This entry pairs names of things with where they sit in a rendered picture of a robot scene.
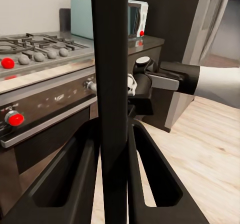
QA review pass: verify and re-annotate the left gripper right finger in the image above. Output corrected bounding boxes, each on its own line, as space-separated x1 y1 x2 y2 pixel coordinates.
127 117 210 224

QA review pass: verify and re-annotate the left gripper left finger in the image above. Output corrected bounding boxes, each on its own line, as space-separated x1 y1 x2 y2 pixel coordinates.
0 117 100 224

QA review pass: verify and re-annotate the poster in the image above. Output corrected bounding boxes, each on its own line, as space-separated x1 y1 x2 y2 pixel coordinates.
91 0 129 224

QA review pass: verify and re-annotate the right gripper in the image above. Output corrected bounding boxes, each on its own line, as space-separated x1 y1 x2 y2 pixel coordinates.
127 80 155 119

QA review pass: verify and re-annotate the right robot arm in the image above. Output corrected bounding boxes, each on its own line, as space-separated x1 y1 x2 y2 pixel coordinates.
127 56 240 119

